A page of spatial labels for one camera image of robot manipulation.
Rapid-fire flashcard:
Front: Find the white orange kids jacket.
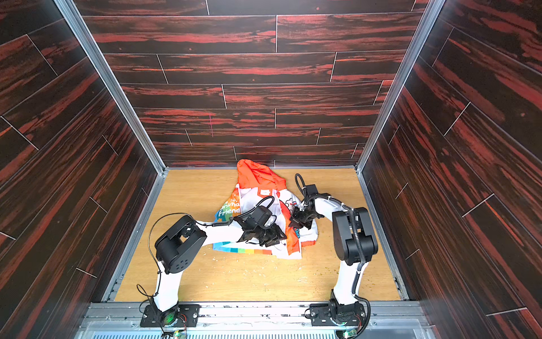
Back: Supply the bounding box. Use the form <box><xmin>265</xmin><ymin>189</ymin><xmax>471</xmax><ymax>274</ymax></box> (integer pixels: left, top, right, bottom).
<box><xmin>213</xmin><ymin>160</ymin><xmax>318</xmax><ymax>260</ymax></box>

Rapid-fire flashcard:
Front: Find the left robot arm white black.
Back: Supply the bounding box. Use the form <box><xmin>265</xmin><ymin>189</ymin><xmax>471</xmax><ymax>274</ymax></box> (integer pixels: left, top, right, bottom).
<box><xmin>152</xmin><ymin>211</ymin><xmax>287</xmax><ymax>314</ymax></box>

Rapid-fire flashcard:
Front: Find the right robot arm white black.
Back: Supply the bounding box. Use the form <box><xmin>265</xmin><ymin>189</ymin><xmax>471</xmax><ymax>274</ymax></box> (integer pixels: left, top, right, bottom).
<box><xmin>290</xmin><ymin>194</ymin><xmax>378</xmax><ymax>305</ymax></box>

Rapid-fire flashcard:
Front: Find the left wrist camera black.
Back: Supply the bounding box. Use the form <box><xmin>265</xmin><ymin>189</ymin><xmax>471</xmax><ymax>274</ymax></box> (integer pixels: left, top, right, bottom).
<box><xmin>245</xmin><ymin>206</ymin><xmax>275</xmax><ymax>230</ymax></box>

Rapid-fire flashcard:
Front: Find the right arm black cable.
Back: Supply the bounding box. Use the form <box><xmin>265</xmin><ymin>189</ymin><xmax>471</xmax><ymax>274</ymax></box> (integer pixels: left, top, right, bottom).
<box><xmin>294</xmin><ymin>172</ymin><xmax>372</xmax><ymax>329</ymax></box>

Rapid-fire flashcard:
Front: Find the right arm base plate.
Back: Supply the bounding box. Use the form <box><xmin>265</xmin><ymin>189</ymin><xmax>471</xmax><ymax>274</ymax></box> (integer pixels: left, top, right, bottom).
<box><xmin>304</xmin><ymin>301</ymin><xmax>366</xmax><ymax>326</ymax></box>

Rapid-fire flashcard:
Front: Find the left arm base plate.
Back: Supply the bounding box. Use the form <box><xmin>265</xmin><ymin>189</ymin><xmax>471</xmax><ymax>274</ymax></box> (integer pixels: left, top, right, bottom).
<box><xmin>140</xmin><ymin>304</ymin><xmax>200</xmax><ymax>329</ymax></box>

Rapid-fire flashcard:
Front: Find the aluminium front rail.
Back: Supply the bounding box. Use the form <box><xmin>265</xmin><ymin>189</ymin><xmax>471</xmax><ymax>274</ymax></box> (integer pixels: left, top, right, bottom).
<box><xmin>75</xmin><ymin>301</ymin><xmax>438</xmax><ymax>338</ymax></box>

